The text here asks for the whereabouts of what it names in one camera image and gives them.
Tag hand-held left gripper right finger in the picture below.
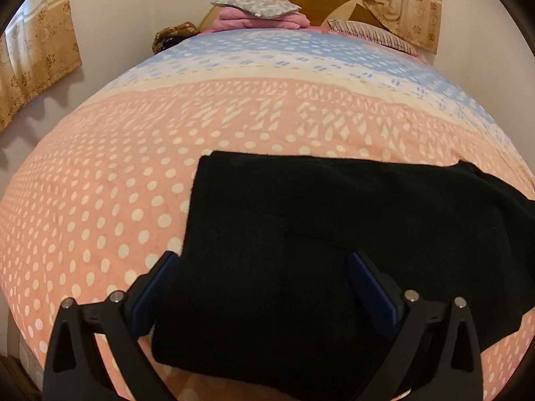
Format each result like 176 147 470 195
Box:
346 251 488 401

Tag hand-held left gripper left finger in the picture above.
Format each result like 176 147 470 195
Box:
42 251 180 401

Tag black pants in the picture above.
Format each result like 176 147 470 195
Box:
151 150 535 370

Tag pink polka dot blanket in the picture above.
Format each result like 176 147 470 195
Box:
0 29 535 401

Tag dark wooden furniture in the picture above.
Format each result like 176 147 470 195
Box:
0 355 39 401

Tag striped pillow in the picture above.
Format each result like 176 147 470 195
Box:
328 19 420 57

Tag beige floral curtain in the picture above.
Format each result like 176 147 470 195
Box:
265 0 443 54
0 0 83 132

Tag pink folded blanket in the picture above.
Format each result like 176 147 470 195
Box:
208 6 311 32

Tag cream wooden headboard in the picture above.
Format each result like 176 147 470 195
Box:
198 0 391 36

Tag grey floral pillow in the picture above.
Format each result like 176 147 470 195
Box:
210 0 302 19

